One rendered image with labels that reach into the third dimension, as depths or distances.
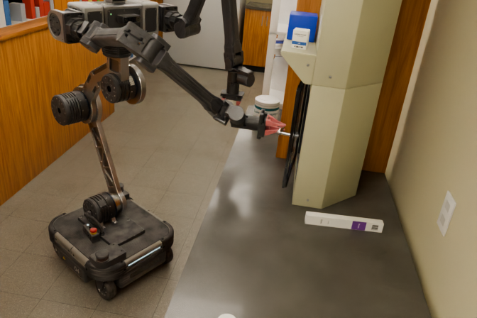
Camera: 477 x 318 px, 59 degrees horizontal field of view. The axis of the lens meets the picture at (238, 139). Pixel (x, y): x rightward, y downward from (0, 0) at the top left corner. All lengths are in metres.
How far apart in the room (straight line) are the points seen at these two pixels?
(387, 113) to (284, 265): 0.84
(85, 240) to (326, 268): 1.55
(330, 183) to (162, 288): 1.34
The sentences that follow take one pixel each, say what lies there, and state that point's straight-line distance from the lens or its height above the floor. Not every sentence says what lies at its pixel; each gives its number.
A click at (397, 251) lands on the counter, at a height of 0.94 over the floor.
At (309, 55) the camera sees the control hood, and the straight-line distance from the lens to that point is 1.41.
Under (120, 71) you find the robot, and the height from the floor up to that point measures 1.23.
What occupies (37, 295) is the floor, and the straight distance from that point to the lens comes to 2.66.
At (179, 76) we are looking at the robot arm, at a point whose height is 1.39.
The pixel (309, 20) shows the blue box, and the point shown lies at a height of 1.59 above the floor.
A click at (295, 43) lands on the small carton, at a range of 1.46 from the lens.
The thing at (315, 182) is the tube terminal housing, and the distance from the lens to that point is 1.57.
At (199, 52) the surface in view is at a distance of 6.60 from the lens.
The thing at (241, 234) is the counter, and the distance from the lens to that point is 1.44.
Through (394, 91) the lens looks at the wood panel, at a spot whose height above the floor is 1.32.
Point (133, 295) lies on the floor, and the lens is 2.56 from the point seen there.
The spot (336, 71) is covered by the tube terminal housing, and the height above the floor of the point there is 1.47.
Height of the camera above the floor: 1.82
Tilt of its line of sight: 25 degrees down
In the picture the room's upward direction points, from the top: 5 degrees clockwise
